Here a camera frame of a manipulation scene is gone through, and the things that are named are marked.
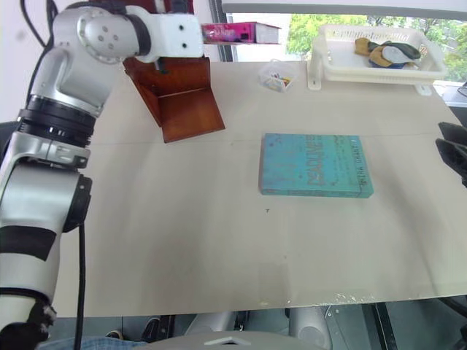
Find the bundle of work gloves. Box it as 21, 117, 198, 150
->
353, 37, 423, 70

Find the teal paperback book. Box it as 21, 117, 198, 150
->
258, 133, 375, 200

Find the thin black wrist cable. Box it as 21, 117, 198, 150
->
19, 0, 59, 50

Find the white plastic basket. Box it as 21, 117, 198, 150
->
306, 24, 449, 97

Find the pink hardcover book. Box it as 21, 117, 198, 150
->
200, 21, 283, 46

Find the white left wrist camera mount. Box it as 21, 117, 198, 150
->
128, 6, 204, 63

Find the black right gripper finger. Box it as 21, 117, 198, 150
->
435, 139, 467, 188
437, 122, 467, 147

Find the wooden bookshelf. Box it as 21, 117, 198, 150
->
122, 56, 226, 144

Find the silver robot torso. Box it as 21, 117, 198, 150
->
145, 305, 331, 350

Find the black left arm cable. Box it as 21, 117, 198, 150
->
74, 217, 88, 350

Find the small clear plastic box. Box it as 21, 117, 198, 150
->
258, 60, 301, 94

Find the blue denim fabric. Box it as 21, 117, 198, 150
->
36, 335, 149, 350

